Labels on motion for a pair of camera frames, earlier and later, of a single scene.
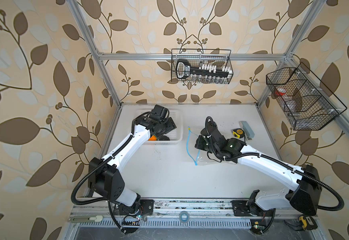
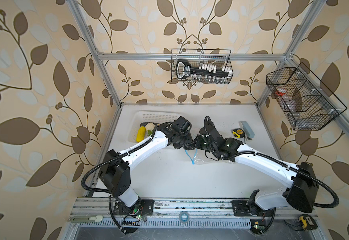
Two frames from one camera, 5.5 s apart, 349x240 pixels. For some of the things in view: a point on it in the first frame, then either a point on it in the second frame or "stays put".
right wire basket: x=308 y=103 stays put
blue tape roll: x=184 y=217 stays put
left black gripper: x=171 y=125 to x=189 y=141
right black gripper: x=199 y=142 stays put
